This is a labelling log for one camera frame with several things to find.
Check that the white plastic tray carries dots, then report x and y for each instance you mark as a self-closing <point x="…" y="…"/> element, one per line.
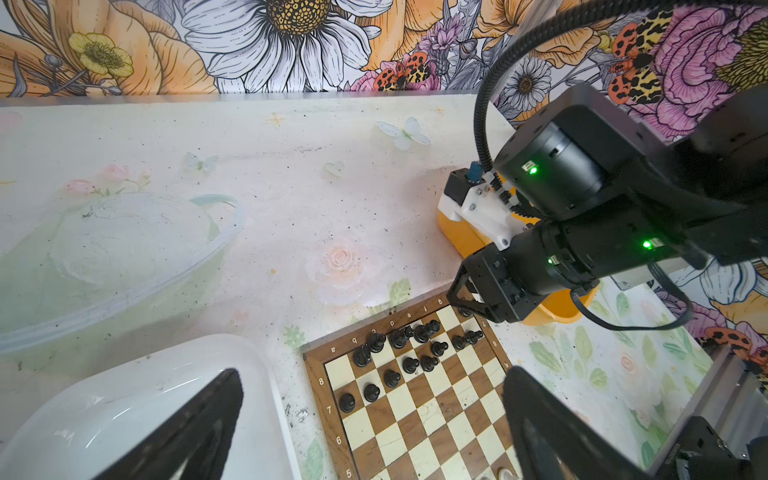
<point x="91" y="424"/>

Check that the wooden chess board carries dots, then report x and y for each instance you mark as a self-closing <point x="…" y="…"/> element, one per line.
<point x="414" y="393"/>

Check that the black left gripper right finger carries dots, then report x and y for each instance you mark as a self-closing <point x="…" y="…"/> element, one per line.
<point x="551" y="442"/>

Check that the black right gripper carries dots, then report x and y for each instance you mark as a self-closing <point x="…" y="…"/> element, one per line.
<point x="501" y="286"/>

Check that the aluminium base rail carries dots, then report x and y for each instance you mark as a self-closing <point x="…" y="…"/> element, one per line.
<point x="722" y="431"/>

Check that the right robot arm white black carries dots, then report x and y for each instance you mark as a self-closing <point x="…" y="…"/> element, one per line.
<point x="610" y="196"/>

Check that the yellow plastic tray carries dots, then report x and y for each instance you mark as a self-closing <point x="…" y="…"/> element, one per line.
<point x="567" y="299"/>

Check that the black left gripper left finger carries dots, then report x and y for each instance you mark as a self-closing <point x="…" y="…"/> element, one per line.
<point x="194" y="442"/>

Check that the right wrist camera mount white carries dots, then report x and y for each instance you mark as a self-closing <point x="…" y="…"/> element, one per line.
<point x="472" y="215"/>

